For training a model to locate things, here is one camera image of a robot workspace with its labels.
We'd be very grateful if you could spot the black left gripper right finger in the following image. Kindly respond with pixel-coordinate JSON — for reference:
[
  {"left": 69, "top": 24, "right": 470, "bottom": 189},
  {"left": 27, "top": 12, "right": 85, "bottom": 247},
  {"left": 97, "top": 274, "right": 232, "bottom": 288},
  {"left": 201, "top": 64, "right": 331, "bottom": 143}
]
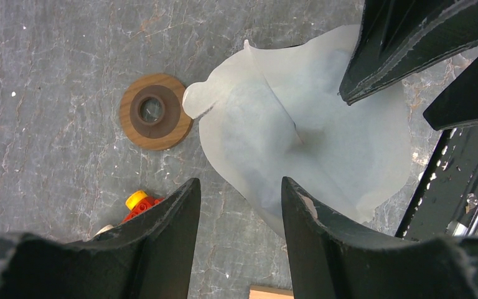
[{"left": 281, "top": 177, "right": 478, "bottom": 298}]

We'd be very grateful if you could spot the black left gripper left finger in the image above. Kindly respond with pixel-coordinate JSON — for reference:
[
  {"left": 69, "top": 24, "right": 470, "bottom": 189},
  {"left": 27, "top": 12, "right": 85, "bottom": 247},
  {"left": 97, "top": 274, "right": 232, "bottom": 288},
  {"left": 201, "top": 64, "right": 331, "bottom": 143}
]
[{"left": 0, "top": 178, "right": 201, "bottom": 298}]

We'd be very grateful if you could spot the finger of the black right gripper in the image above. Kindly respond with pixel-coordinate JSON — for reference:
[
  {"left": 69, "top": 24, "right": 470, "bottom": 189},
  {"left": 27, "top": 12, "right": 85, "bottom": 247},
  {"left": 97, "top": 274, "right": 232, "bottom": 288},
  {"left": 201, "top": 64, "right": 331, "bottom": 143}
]
[
  {"left": 423, "top": 57, "right": 478, "bottom": 130},
  {"left": 339, "top": 1, "right": 478, "bottom": 105}
]

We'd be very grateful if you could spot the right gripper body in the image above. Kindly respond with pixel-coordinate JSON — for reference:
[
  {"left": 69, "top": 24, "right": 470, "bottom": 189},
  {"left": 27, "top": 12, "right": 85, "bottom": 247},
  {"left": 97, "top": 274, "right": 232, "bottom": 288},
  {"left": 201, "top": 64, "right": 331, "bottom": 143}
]
[{"left": 395, "top": 125, "right": 478, "bottom": 241}]

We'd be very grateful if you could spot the colourful toy brick car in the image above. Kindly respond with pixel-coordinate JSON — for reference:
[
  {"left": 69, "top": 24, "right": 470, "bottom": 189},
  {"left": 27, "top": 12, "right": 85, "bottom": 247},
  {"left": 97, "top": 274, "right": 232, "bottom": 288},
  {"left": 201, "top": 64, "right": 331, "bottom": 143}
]
[{"left": 93, "top": 190, "right": 165, "bottom": 238}]

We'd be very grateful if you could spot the small wooden block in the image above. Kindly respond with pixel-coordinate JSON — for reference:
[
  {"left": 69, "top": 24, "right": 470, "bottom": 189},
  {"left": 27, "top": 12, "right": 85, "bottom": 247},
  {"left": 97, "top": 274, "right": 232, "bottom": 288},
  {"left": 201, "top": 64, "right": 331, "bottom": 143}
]
[{"left": 248, "top": 285, "right": 294, "bottom": 299}]

